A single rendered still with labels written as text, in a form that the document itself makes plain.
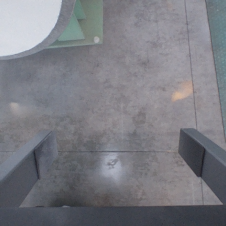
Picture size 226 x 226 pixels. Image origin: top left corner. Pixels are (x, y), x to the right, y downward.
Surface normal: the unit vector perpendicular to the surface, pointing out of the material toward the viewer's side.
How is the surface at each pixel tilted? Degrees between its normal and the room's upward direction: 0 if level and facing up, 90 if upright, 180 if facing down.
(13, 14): 90
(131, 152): 0
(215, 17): 0
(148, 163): 0
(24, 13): 90
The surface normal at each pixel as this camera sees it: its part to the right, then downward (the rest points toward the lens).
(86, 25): -0.12, -0.16
